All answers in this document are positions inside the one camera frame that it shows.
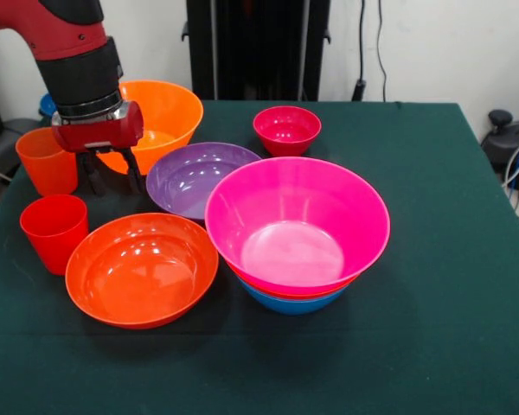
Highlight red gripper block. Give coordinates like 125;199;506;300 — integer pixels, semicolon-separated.
51;100;146;196

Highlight orange cup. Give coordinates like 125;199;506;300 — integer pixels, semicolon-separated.
15;126;80;197

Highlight purple bowl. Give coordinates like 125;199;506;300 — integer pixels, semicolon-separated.
145;141;263;224

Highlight large orange bowl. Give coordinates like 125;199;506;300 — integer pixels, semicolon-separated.
95;80;205;176

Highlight orange-red shallow bowl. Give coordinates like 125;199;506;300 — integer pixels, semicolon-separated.
64;212;220;330
226;259;359;302

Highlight large pink bowl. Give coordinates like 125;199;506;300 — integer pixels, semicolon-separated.
203;156;392;293

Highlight red cup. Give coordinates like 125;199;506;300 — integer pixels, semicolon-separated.
19;194;90;277

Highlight small dark blue bowl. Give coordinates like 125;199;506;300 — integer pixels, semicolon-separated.
39;93;58;118

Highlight small crimson bowl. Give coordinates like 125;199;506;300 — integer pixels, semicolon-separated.
252;106;323;157

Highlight light blue bowl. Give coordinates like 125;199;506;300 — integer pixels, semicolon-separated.
237;278;348;316

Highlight dark green table cloth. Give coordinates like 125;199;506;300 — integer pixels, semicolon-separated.
0;99;519;415

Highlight black wall cable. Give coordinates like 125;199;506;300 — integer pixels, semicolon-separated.
375;0;388;103
353;0;368;103

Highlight tangled floor cables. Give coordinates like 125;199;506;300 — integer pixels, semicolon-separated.
501;131;519;208

